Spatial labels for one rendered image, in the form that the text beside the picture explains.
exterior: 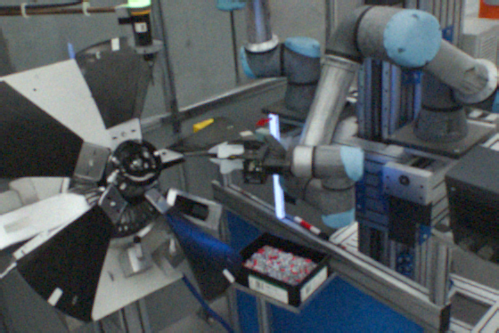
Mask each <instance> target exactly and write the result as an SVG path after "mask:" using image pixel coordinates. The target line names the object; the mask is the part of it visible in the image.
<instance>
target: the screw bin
mask: <svg viewBox="0 0 499 333"><path fill-rule="evenodd" d="M265 245H268V246H270V247H273V248H279V249H280V250H282V251H285V252H288V253H291V252H292V254H293V255H294V256H299V257H303V258H306V259H308V260H309V259H310V261H312V262H315V263H317V265H316V266H315V267H314V268H313V269H312V270H311V271H310V272H309V273H308V274H307V275H306V276H305V277H303V278H302V279H301V281H300V282H299V283H298V284H297V285H292V284H290V283H288V282H286V281H283V280H279V279H277V278H275V277H272V276H270V275H267V274H265V273H262V272H259V271H257V270H254V269H252V268H249V267H248V266H245V265H243V264H241V269H240V271H239V273H238V275H237V277H236V279H235V281H234V282H235V283H237V284H239V285H242V286H243V287H245V288H249V289H252V290H254V291H257V292H258V293H260V294H263V295H265V296H269V297H271V298H273V299H275V300H278V301H280V302H283V303H285V304H287V305H290V306H293V307H295V308H299V307H300V306H301V305H302V304H303V303H304V302H305V301H306V300H307V299H308V298H309V296H310V295H311V294H312V293H313V292H314V291H315V290H316V289H317V288H318V287H319V286H320V285H321V284H322V283H323V282H324V281H325V280H326V279H327V278H328V277H329V276H330V262H329V258H330V257H331V253H327V252H324V251H322V250H319V249H316V248H312V247H309V246H307V245H304V244H301V243H298V242H296V241H293V240H289V239H286V238H284V237H281V236H278V235H275V234H272V233H271V232H268V231H263V232H261V233H260V234H259V235H258V236H257V237H256V238H255V239H253V240H252V241H251V242H249V243H248V244H247V245H246V246H244V247H243V248H241V249H240V250H239V251H238V252H239V253H241V256H242V261H243V262H244V263H245V262H246V261H247V260H249V259H250V258H251V257H252V256H254V254H255V253H257V252H258V250H259V249H261V248H263V247H264V246H265Z"/></svg>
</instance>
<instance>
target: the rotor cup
mask: <svg viewBox="0 0 499 333"><path fill-rule="evenodd" d="M111 156H112V157H111ZM110 157H111V159H110V161H109V158H110ZM134 158H140V159H141V161H142V164H141V165H140V166H135V165H134V164H133V159H134ZM162 166H163V163H162V158H161V155H160V153H159V152H158V150H157V149H156V148H155V147H154V146H153V145H152V144H151V143H149V142H147V141H145V140H142V139H135V138H134V139H128V140H126V141H123V142H122V143H121V144H119V145H118V146H117V147H116V149H115V150H114V151H113V153H111V154H110V155H109V157H108V159H107V162H106V165H105V168H104V170H103V173H102V178H101V180H100V181H95V182H96V186H97V189H98V191H99V192H100V194H101V195H102V193H103V192H104V190H105V188H106V187H107V185H108V184H109V182H111V183H113V184H114V185H115V187H116V188H117V190H118V191H119V193H120V195H121V196H122V198H123V199H124V201H125V202H126V206H125V208H132V207H137V206H140V205H141V204H143V203H144V201H145V200H146V198H145V197H144V196H143V195H144V193H145V192H147V191H149V190H150V189H152V188H153V189H154V185H155V182H156V181H157V180H158V179H159V177H160V174H161V171H162ZM123 183H124V184H126V187H125V188H124V189H121V186H122V185H123ZM150 187H151V188H150Z"/></svg>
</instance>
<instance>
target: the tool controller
mask: <svg viewBox="0 0 499 333"><path fill-rule="evenodd" d="M444 178H445V186H446V197H447V205H448V211H449V217H450V224H451V231H452V237H453V243H454V244H455V245H456V246H458V247H459V248H460V249H461V250H463V251H465V252H469V251H470V252H472V253H475V254H477V255H479V257H480V258H481V259H483V260H490V261H492V262H495V263H497V264H499V150H496V149H493V148H489V147H487V146H484V145H480V144H479V145H477V146H475V147H474V148H473V149H471V150H470V151H469V152H468V153H467V154H466V155H465V156H463V157H462V158H461V159H460V160H459V161H458V162H457V163H456V164H454V165H453V166H452V167H451V168H450V169H449V170H448V171H446V172H445V174H444Z"/></svg>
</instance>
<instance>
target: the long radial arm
mask: <svg viewBox="0 0 499 333"><path fill-rule="evenodd" d="M81 187H82V186H81V185H80V186H78V187H76V188H73V189H70V190H68V191H64V192H62V193H59V194H56V195H54V196H52V197H49V198H47V199H42V200H39V201H38V202H35V203H32V204H30V205H27V206H25V207H21V208H18V209H16V210H13V211H11V212H9V213H6V214H3V215H0V259H3V258H5V257H7V256H10V255H13V254H14V253H16V252H17V251H18V250H20V249H21V248H22V247H24V246H25V245H26V244H28V243H29V242H30V241H32V240H33V239H34V238H35V237H36V236H38V235H39V234H40V233H41V232H43V231H44V230H47V231H48V233H50V232H52V231H53V230H54V229H56V228H57V227H58V226H62V225H63V224H64V223H66V222H67V221H68V220H69V219H70V218H71V217H73V216H74V215H75V214H77V213H78V212H79V211H81V212H82V211H83V210H84V209H86V208H87V207H88V206H89V205H88V204H87V201H86V199H85V195H83V190H82V188H81Z"/></svg>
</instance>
